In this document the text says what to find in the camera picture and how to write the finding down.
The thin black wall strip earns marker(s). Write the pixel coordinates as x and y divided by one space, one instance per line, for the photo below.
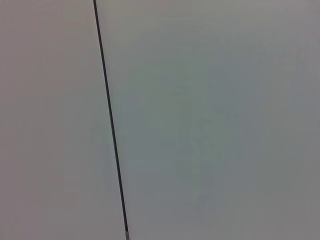
111 120

